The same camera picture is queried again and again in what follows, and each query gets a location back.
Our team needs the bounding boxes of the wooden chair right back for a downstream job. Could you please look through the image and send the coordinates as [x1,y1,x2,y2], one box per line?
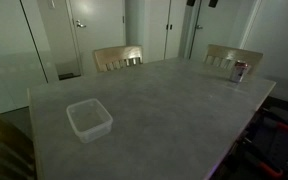
[203,44,263,74]

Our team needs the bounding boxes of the white door right back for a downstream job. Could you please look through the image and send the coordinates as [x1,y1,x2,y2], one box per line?
[190,0,256,61]

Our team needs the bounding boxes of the white double closet doors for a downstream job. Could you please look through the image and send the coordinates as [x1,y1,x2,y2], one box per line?
[143,0,186,62]

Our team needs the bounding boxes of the red handled clamp lower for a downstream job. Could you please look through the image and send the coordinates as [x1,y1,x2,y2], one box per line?
[241,138,283,179]

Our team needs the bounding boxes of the silver door lever handle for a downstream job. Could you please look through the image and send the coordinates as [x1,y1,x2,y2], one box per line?
[76,20,87,28]

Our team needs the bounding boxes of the wooden chair left foreground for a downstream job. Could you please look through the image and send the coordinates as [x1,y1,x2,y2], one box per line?
[0,114,37,180]

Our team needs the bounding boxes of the red handled clamp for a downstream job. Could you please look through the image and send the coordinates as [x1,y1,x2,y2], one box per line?
[241,138,283,179]
[262,111,288,132]

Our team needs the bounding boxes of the white door with lever handle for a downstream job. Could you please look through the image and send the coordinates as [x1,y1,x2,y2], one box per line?
[69,0,125,76]

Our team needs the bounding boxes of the red handled clamp upper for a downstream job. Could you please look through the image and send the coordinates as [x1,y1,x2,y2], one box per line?
[262,111,288,132]

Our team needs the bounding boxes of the red and white soda can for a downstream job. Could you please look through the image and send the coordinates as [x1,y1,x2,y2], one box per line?
[230,61,248,83]

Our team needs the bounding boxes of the clear plastic food container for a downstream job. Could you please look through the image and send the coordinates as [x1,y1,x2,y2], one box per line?
[66,98,113,143]

